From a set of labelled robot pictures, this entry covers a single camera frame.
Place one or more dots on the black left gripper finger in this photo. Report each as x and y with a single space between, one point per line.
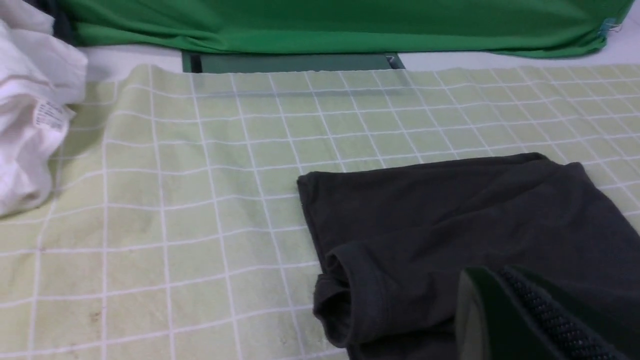
515 314

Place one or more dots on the dark gray long-sleeve shirt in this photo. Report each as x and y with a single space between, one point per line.
392 243

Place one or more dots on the crumpled white shirt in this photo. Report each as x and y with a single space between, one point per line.
40 77

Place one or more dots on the green backdrop cloth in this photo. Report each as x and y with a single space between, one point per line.
533 29

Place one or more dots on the teal binder clip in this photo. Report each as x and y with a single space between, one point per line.
609 25

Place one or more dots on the green checkered table cloth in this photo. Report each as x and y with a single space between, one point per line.
175 232

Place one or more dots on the dark gray garment behind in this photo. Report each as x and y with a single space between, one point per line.
62 27

